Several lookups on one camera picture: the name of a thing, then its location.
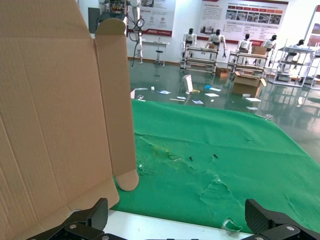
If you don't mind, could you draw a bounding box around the green table cloth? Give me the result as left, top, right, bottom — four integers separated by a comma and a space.
109, 98, 320, 235

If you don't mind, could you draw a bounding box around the closed cardboard carton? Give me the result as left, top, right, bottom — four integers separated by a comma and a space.
250, 45, 268, 56

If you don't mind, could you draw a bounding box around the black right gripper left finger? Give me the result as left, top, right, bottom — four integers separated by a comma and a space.
26, 197, 110, 240

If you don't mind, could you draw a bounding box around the small white table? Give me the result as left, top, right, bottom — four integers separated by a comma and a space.
141, 39, 171, 63

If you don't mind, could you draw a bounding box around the small cardboard carton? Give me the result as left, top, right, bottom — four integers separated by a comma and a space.
215, 67, 230, 79

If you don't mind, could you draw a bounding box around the white angled panel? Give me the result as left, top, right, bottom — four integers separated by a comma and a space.
129, 87, 149, 100

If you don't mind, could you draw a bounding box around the white red banner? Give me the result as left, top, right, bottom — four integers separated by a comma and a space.
306, 4, 320, 51

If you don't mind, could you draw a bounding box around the white metal shelf rack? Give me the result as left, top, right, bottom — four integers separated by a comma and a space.
271, 46, 320, 88

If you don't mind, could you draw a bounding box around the large open cardboard carton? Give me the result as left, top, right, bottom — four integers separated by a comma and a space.
231, 71, 268, 98

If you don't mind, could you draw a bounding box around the white upright foam block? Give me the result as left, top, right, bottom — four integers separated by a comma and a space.
181, 74, 195, 95

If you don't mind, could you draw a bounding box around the machine with exposed wiring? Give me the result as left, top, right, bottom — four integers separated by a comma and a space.
97, 0, 129, 25

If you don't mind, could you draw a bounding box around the black round stool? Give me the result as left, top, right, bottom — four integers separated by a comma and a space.
152, 49, 165, 68

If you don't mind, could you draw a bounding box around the white poster red footer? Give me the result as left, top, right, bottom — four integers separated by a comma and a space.
127, 0, 176, 38

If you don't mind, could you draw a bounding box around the metal frame workbench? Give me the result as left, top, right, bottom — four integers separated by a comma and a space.
179, 44, 220, 74
227, 51, 270, 76

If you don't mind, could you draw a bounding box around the large white red info poster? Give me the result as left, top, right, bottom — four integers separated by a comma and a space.
199, 0, 290, 47

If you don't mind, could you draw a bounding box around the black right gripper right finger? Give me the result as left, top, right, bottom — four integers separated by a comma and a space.
244, 198, 320, 240

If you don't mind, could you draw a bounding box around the brown cardboard box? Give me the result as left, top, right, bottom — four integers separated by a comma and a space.
0, 0, 140, 240

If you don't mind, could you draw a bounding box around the white humanoid robot black head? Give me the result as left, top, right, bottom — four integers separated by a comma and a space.
236, 33, 253, 55
261, 34, 278, 51
291, 39, 306, 50
180, 28, 198, 60
205, 29, 228, 60

